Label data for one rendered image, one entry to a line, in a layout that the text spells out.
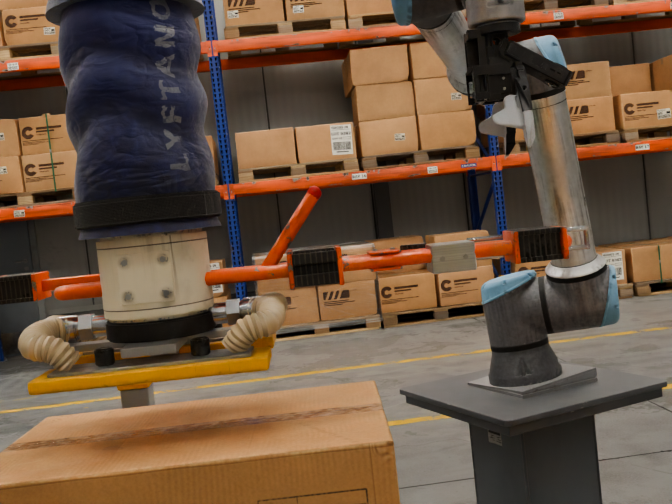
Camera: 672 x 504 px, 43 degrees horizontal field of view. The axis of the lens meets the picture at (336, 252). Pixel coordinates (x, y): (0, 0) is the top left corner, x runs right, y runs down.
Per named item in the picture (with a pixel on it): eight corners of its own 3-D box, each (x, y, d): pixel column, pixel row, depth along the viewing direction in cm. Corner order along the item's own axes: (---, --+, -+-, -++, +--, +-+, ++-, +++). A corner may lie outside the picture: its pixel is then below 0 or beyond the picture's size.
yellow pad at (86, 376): (27, 396, 118) (23, 361, 118) (49, 382, 128) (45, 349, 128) (269, 370, 119) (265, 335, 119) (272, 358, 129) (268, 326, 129)
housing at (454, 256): (433, 274, 131) (430, 245, 130) (426, 271, 137) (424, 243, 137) (477, 269, 131) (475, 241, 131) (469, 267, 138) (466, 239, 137)
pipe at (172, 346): (29, 368, 120) (24, 328, 120) (77, 341, 145) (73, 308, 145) (267, 343, 121) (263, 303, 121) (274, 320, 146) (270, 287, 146)
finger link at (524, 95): (518, 125, 129) (506, 84, 134) (529, 124, 129) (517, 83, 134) (522, 104, 125) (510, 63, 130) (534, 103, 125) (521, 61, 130)
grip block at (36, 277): (-9, 305, 153) (-12, 278, 153) (8, 300, 162) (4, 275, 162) (37, 301, 154) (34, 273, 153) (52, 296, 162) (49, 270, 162)
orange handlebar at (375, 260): (-20, 314, 129) (-23, 291, 129) (42, 294, 159) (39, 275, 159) (578, 252, 131) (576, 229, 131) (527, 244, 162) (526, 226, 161)
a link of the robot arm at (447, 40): (454, 66, 210) (378, -39, 146) (504, 54, 206) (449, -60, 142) (461, 111, 209) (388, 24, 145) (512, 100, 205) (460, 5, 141)
